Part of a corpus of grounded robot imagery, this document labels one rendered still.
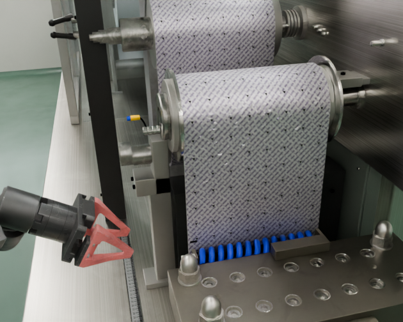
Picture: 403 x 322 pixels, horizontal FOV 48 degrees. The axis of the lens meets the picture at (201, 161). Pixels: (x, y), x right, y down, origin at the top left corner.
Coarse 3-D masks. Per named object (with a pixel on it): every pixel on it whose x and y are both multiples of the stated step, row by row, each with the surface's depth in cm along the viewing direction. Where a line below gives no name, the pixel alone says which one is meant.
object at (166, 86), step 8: (168, 80) 68; (328, 80) 71; (168, 88) 66; (168, 96) 67; (176, 112) 65; (176, 120) 66; (176, 128) 66; (328, 128) 73; (176, 136) 67; (168, 144) 74; (176, 144) 68
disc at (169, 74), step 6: (168, 72) 69; (168, 78) 70; (174, 78) 66; (174, 84) 65; (174, 90) 66; (180, 102) 64; (180, 108) 64; (180, 114) 64; (180, 120) 64; (180, 126) 64; (180, 132) 65; (180, 138) 65; (180, 144) 66; (180, 150) 67; (174, 156) 74; (180, 156) 68
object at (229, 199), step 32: (192, 160) 68; (224, 160) 69; (256, 160) 71; (288, 160) 72; (320, 160) 74; (192, 192) 71; (224, 192) 72; (256, 192) 73; (288, 192) 75; (320, 192) 77; (192, 224) 73; (224, 224) 75; (256, 224) 76; (288, 224) 78
